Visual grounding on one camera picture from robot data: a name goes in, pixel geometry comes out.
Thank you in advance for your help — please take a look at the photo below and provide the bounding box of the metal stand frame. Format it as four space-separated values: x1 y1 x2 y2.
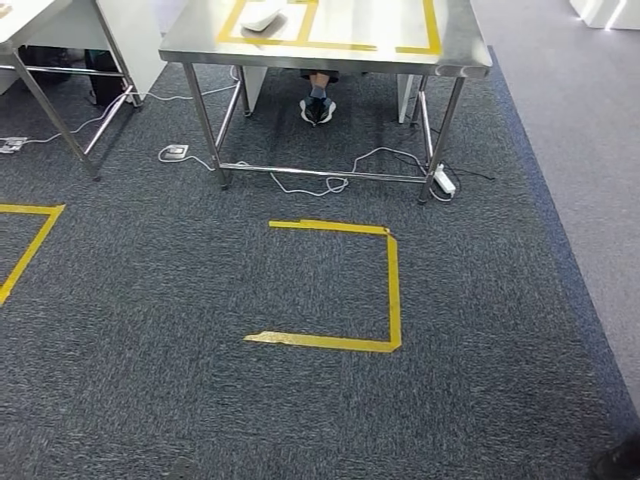
158 0 494 205

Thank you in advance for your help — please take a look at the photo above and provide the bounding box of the white desk panel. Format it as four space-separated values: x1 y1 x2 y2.
94 0 167 102
396 72 416 125
241 64 269 115

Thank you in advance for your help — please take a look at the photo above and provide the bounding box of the yellow floor tape square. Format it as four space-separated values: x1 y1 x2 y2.
243 219 403 354

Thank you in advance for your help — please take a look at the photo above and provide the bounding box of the white floor cable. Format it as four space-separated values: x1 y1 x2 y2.
158 145 351 199
25 64 242 147
347 146 454 204

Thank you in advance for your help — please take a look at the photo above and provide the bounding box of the black bag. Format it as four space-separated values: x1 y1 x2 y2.
84 49 126 109

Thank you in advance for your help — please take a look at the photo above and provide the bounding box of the steel frame table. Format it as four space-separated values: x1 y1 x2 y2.
0 0 145 183

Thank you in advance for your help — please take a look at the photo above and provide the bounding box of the person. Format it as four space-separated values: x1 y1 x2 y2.
298 69 341 127

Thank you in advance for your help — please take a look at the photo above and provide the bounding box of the white curved plastic part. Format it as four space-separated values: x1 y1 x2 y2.
239 0 288 33

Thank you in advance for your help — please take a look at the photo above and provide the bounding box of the white power adapter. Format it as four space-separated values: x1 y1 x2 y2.
432 163 457 199

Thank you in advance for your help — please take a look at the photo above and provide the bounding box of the white cabinet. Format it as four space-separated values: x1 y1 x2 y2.
568 0 640 32

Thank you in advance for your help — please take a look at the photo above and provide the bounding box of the black floor cable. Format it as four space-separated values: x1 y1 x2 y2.
389 150 497 184

